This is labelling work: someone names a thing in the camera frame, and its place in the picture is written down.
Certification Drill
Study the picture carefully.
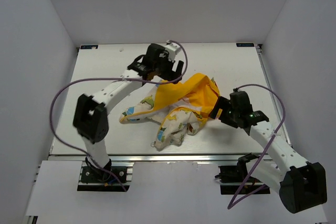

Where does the yellow cream dinosaur print jacket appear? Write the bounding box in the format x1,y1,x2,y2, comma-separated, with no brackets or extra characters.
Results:
119,73,220,151

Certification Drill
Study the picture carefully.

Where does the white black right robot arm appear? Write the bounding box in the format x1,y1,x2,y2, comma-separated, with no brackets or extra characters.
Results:
209,91,327,214

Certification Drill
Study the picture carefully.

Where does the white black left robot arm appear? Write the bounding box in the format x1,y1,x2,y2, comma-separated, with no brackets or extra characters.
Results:
73,40,186,182

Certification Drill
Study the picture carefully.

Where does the blue left corner label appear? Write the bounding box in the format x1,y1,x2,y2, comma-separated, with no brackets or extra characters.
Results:
80,45,98,50

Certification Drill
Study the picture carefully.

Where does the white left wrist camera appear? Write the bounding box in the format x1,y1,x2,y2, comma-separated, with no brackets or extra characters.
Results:
159,40,182,62

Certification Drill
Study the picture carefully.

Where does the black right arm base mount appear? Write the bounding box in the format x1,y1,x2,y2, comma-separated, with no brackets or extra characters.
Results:
214,153,270,196

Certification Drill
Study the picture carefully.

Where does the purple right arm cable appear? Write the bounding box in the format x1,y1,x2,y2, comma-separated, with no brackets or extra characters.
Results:
227,83,287,210

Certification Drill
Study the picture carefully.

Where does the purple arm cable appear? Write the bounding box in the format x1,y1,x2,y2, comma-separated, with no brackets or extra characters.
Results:
49,40,188,192
227,83,287,210

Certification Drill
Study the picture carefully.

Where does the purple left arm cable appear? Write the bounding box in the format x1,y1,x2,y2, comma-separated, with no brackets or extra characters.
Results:
49,40,188,192

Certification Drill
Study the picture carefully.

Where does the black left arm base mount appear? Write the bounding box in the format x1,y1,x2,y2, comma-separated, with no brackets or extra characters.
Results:
77,162,133,193

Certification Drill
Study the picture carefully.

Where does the aluminium front table rail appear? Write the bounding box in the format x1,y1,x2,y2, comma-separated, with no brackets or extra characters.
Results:
47,154,246,162

